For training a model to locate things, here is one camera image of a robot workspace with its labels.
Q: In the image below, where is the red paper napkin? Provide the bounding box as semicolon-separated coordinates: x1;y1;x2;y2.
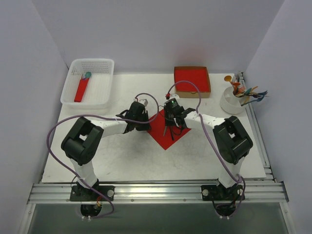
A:
148;110;190;150

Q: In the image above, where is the black handled metal fork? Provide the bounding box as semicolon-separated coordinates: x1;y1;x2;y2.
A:
170;126;175;141

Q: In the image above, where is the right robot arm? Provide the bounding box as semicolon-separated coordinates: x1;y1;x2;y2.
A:
164;98;253;199

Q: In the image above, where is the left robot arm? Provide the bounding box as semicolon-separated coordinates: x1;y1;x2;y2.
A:
61;99;151;200

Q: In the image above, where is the rolled red napkin bundle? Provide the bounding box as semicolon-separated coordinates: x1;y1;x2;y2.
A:
74;78;89;102

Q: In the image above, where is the stack of red napkins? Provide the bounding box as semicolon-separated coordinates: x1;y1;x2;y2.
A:
174;66;211;93

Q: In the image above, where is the cardboard box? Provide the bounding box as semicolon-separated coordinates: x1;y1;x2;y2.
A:
175;81;211;98

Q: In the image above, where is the white plastic perforated basket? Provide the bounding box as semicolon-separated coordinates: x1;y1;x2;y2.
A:
60;58;115;109

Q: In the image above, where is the white utensil cup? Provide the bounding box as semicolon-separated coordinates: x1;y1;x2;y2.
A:
219;87;245;115

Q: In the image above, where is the orange plastic spoon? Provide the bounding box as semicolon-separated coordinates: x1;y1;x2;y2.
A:
224;76;232;83

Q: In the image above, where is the orange plastic fork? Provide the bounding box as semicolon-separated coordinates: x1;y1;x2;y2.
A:
232;82;245;93

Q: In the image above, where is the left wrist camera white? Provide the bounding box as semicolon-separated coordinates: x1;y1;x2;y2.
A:
134;97;148;107

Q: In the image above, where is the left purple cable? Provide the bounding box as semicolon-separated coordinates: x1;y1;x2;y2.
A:
46;92;166;219

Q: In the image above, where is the purple cable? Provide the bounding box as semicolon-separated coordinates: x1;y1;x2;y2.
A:
46;92;166;219
165;80;245;215

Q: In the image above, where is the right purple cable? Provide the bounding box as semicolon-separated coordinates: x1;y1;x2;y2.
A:
165;80;245;215

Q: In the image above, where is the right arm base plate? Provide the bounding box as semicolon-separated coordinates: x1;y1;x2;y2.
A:
201;184;245;201

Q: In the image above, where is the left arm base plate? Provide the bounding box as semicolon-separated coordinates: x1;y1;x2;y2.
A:
69;185;115;202

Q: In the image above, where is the aluminium mounting rail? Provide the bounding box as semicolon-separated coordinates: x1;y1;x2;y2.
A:
28;180;289;204

